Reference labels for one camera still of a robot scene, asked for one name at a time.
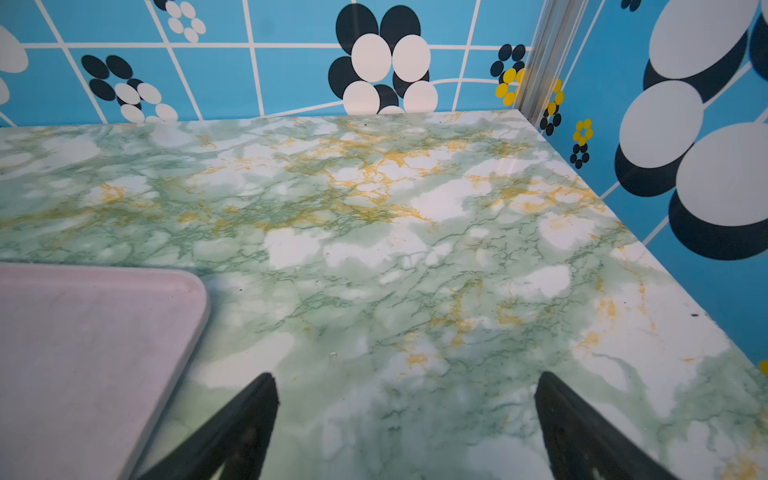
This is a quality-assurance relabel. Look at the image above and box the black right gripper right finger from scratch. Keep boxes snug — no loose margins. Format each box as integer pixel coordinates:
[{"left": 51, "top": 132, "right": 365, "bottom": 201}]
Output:
[{"left": 534, "top": 371, "right": 674, "bottom": 480}]

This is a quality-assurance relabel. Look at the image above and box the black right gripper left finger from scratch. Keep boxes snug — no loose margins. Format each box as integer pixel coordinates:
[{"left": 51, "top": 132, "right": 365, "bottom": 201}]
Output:
[{"left": 141, "top": 372, "right": 280, "bottom": 479}]

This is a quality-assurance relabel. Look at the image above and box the lilac plastic tray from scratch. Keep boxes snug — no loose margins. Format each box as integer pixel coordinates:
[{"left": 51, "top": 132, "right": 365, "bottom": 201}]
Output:
[{"left": 1, "top": 263, "right": 210, "bottom": 479}]

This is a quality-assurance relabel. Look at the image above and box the aluminium corner post right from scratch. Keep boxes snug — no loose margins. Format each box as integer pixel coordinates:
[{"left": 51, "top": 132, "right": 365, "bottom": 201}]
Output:
[{"left": 515, "top": 0, "right": 588, "bottom": 125}]

